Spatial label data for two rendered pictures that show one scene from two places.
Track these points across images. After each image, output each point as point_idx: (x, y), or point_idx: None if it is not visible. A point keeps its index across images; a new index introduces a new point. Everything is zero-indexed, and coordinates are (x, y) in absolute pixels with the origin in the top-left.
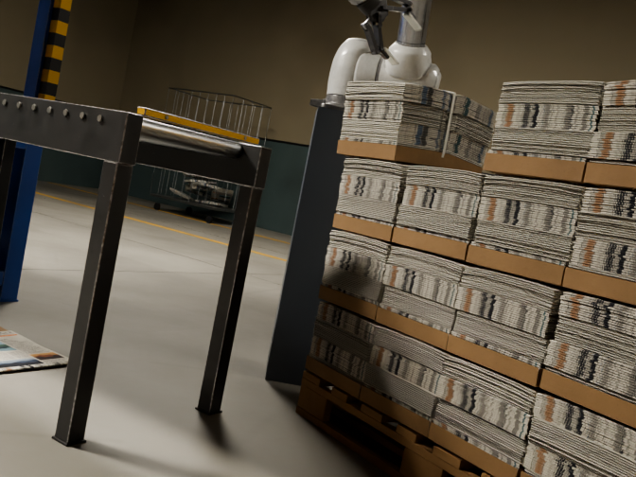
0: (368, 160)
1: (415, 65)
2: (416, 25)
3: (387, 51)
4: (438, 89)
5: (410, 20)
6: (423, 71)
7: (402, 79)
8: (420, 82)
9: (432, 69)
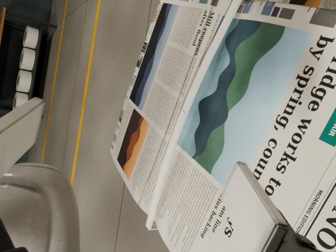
0: None
1: (17, 211)
2: (31, 111)
3: (277, 210)
4: (293, 4)
5: (9, 146)
6: (25, 191)
7: (48, 235)
8: (51, 193)
9: (14, 177)
